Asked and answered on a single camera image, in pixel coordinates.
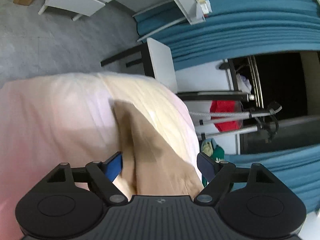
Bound black white folded frame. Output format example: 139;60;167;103
176;91;255;102

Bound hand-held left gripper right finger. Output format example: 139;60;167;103
194;152;277;207

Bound blue curtain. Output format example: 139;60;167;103
132;0;320;72
225;146;320;214

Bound red garment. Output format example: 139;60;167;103
209;100;241;132

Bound white cloth bundle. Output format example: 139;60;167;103
236;74;252;93

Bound white side table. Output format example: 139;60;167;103
101;37;178;94

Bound garment steamer stand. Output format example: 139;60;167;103
189;101;283;143

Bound bed with pastel sheet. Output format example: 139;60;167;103
0;71;204;240

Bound dark window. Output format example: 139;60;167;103
227;51;320;154

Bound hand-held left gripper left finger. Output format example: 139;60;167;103
45;152;128;207

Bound pile of clothes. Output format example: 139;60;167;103
201;139;225;187

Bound tan t-shirt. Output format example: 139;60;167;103
112;99;204;202

